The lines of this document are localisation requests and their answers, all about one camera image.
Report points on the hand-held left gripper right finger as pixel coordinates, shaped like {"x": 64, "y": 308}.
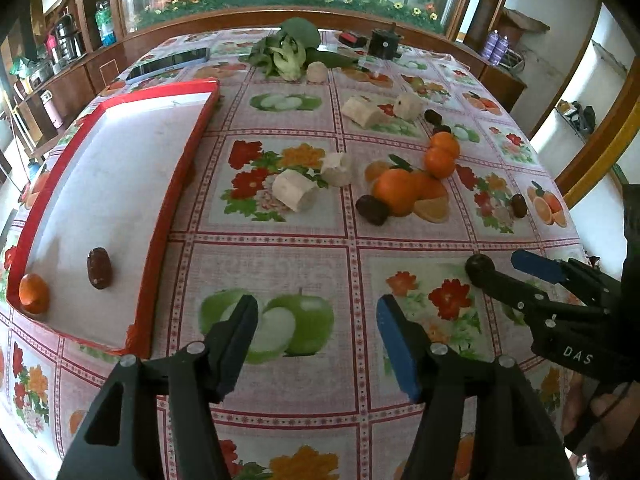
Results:
{"x": 397, "y": 350}

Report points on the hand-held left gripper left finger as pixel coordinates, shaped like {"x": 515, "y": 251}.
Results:
{"x": 240, "y": 340}

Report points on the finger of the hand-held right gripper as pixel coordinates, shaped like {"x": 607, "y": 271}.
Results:
{"x": 532, "y": 261}
{"x": 515, "y": 295}

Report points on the dark red date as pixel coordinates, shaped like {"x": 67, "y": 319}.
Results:
{"x": 372, "y": 210}
{"x": 519, "y": 205}
{"x": 431, "y": 115}
{"x": 444, "y": 127}
{"x": 98, "y": 268}
{"x": 477, "y": 267}

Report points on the small tangerine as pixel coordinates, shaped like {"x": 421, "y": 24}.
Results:
{"x": 440, "y": 165}
{"x": 34, "y": 294}
{"x": 446, "y": 141}

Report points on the large tangerine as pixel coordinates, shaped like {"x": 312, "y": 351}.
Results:
{"x": 397, "y": 191}

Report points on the red rimmed white tray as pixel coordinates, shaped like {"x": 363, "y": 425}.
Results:
{"x": 110, "y": 175}

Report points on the person's right hand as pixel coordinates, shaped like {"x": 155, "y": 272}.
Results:
{"x": 605, "y": 407}

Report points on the fruit and flower printed tablecloth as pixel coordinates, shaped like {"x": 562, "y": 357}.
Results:
{"x": 280, "y": 260}

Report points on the black bag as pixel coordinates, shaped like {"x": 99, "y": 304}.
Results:
{"x": 583, "y": 116}

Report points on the purple spray can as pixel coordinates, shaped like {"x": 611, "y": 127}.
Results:
{"x": 490, "y": 46}
{"x": 503, "y": 50}

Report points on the cardboard box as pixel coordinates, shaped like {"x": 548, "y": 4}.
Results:
{"x": 522, "y": 21}

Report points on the dark green leaf vegetable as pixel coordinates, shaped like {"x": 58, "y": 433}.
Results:
{"x": 335, "y": 59}

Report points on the black smartphone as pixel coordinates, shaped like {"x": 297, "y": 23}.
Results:
{"x": 167, "y": 64}

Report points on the red and black box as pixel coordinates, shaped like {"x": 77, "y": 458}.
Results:
{"x": 351, "y": 40}

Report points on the green bok choy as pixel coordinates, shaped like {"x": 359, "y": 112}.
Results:
{"x": 287, "y": 55}

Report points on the pink bottle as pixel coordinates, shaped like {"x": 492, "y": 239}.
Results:
{"x": 51, "y": 109}

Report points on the wooden shelf cabinet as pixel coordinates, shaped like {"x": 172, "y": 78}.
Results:
{"x": 90, "y": 67}

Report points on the green plastic bottle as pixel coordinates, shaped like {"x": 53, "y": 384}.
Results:
{"x": 105, "y": 25}

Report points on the steel thermos flask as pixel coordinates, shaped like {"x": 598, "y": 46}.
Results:
{"x": 66, "y": 37}

